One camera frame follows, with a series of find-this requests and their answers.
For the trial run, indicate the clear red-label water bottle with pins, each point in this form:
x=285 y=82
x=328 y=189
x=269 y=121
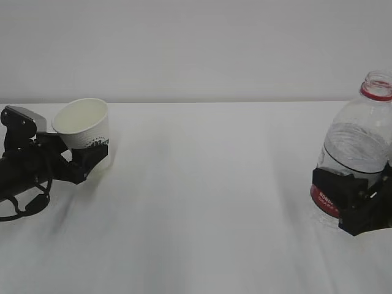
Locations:
x=358 y=140

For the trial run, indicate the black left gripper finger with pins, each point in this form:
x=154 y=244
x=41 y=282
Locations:
x=50 y=141
x=82 y=162

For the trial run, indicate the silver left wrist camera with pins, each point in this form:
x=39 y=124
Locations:
x=21 y=122

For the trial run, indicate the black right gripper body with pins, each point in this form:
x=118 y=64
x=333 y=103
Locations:
x=371 y=210

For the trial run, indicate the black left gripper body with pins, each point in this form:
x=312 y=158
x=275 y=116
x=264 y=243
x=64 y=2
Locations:
x=50 y=166

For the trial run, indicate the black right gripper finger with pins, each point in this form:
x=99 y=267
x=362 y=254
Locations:
x=332 y=192

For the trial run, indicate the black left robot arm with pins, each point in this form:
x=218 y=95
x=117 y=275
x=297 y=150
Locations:
x=18 y=171

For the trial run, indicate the white paper coffee cup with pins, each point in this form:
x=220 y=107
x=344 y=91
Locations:
x=83 y=123

